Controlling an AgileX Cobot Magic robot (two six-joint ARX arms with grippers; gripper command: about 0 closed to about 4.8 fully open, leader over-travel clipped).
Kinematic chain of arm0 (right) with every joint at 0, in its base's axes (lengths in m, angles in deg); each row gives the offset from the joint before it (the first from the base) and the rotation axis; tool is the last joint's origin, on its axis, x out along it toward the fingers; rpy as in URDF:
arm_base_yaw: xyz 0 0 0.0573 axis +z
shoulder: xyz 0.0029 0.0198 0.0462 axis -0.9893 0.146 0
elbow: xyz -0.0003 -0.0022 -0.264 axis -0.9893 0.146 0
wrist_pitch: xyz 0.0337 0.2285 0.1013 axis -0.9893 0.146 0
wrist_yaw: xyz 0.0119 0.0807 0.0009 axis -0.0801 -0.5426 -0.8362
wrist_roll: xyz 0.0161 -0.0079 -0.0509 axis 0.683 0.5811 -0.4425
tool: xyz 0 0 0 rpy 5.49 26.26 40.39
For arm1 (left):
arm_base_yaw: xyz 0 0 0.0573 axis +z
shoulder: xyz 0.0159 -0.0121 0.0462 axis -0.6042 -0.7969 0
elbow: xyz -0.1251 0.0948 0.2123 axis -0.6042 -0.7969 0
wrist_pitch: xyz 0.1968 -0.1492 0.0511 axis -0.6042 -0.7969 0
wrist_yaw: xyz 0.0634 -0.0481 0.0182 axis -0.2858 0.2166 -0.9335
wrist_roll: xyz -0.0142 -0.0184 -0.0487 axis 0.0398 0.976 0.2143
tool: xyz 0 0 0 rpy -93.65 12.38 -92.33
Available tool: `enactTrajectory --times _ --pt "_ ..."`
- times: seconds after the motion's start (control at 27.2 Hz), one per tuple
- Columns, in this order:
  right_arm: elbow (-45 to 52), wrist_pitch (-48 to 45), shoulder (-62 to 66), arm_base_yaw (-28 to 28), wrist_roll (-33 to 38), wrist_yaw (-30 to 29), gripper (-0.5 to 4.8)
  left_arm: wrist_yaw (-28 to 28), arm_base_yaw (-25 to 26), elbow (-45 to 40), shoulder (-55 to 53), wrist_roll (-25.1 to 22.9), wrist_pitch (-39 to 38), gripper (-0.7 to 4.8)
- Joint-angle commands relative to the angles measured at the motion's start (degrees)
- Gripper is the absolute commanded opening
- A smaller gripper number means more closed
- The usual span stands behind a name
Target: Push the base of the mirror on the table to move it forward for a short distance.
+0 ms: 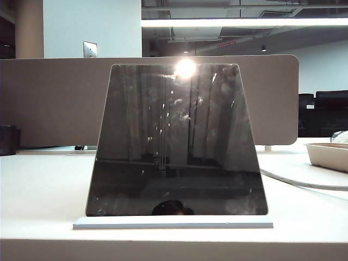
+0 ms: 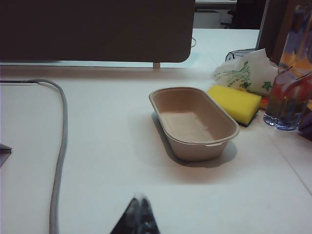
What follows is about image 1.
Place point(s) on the silver wall switch plate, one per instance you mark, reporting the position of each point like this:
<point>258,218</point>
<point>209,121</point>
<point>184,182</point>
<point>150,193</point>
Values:
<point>90,49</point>

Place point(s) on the black pendant ceiling lamp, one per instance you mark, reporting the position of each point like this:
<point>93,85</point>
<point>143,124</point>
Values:
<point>263,48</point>

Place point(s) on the black partition clamp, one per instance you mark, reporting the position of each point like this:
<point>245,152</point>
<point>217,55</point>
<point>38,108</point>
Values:
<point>79,148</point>

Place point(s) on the white crumpled plastic bag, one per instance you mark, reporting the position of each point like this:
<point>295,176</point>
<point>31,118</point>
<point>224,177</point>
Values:
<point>340,137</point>

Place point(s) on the brown desk partition panel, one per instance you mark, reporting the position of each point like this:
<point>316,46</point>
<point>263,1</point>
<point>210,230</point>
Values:
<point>54,103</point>

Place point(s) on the white partition foot bracket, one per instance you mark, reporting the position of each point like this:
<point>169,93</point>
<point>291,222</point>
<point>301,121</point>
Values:
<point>268,148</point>

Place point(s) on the beige paper pulp tray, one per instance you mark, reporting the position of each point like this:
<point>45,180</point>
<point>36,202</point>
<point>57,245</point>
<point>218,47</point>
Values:
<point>326,159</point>

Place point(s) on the red ceiling sign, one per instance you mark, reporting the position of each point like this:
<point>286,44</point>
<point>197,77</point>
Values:
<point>227,44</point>

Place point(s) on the white ceiling light strip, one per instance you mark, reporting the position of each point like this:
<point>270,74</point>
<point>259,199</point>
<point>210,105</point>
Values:
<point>244,22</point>

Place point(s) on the black cup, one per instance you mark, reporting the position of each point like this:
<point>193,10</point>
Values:
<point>9,141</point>

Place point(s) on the square mirror with white base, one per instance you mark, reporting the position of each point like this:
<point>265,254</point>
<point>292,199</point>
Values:
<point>174,136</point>

